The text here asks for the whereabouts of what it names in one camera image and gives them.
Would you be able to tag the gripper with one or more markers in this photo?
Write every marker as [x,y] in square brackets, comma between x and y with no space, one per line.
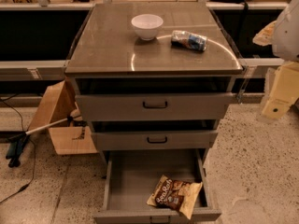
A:
[287,36]

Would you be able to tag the brown chip bag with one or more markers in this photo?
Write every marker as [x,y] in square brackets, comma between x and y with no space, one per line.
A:
[175,194]

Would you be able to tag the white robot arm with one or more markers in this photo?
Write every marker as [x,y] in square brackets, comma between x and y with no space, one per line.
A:
[283,35]

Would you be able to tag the grey top drawer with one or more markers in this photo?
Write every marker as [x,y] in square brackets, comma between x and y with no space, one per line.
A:
[146,107]

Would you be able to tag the grey drawer cabinet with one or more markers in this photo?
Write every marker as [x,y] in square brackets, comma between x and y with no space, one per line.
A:
[110,59]

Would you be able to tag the grey middle drawer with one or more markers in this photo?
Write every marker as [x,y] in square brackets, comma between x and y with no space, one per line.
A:
[153,140]

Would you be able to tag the white bowl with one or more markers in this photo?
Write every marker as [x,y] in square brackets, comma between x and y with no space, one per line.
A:
[146,26]

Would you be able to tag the cardboard box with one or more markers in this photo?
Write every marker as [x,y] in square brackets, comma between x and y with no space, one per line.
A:
[57,104]

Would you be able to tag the reacher grabber tool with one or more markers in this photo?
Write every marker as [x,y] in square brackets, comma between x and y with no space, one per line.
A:
[19,141]

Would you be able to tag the metal railing frame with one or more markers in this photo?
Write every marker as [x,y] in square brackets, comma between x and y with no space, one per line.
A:
[37,43]

